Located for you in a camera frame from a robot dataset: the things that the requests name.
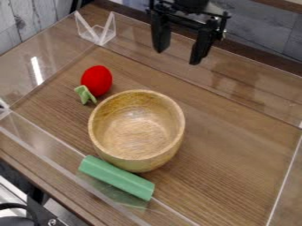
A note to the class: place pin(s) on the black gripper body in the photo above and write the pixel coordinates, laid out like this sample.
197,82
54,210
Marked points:
193,12

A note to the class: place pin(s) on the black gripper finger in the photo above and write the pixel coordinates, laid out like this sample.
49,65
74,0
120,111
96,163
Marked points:
161,31
207,36

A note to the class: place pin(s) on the red plush fruit green leaf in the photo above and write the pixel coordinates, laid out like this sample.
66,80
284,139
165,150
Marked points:
96,83

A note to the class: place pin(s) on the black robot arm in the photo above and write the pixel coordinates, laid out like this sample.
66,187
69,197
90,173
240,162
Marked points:
199,15

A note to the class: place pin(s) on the wooden bowl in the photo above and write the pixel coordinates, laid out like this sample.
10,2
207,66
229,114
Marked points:
137,128

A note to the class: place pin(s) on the green rectangular block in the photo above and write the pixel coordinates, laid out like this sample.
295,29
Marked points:
117,177

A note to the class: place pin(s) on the clear acrylic corner bracket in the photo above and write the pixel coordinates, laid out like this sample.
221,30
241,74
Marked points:
97,34

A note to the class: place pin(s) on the clear acrylic tray enclosure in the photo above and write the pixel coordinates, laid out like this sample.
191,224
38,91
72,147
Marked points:
236,175

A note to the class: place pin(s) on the black metal mount bracket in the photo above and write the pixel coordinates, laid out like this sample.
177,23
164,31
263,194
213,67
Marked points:
45,217

